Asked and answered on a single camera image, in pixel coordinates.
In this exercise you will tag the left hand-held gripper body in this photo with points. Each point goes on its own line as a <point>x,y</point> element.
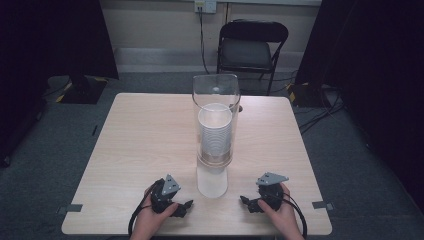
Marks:
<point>160,197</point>

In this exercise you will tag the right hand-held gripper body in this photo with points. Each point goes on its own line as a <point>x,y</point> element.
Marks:
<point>270,193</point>

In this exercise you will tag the stack of white paper cups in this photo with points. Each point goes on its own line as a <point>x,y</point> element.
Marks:
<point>215,133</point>

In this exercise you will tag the clear tube cup dispenser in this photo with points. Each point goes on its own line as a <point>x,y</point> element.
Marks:
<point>216,90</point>

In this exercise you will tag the person's left hand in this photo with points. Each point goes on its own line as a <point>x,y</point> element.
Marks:
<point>151,220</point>

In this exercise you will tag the person's right hand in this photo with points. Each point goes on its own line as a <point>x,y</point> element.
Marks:
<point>280,218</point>

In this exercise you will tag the grey tape strip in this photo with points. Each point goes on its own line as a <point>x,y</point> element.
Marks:
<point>322,205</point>
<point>70,208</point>

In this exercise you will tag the small black floor marker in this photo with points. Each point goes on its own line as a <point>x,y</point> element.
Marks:
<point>95,130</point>

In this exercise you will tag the black stand base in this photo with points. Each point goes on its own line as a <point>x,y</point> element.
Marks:
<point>83,89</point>
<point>305,95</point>

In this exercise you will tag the black folding chair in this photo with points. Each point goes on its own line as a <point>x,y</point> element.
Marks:
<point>246,53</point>

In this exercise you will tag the black curtain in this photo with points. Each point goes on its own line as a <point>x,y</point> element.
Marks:
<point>50,36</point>
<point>376,66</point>

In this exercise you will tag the white wall socket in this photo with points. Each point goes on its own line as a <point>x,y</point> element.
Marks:
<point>205,6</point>

